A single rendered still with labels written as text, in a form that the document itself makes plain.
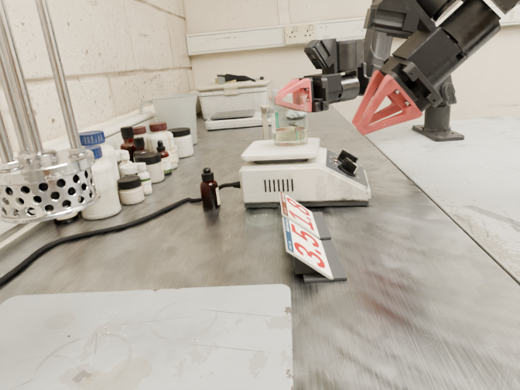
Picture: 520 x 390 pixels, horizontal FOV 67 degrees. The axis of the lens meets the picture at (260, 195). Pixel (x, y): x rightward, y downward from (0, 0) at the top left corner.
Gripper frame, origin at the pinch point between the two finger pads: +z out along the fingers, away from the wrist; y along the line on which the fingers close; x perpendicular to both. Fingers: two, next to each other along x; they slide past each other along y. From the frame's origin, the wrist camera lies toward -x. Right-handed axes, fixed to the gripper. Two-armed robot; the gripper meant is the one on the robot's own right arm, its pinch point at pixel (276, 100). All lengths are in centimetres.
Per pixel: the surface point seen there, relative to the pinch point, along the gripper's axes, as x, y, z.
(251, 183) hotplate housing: 9.7, 17.7, 16.4
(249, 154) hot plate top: 5.5, 16.5, 15.4
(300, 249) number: 11.1, 38.8, 21.5
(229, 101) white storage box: 8, -86, -27
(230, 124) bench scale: 13, -61, -15
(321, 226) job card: 13.9, 30.5, 12.7
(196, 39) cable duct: -19, -124, -31
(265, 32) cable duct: -19, -106, -59
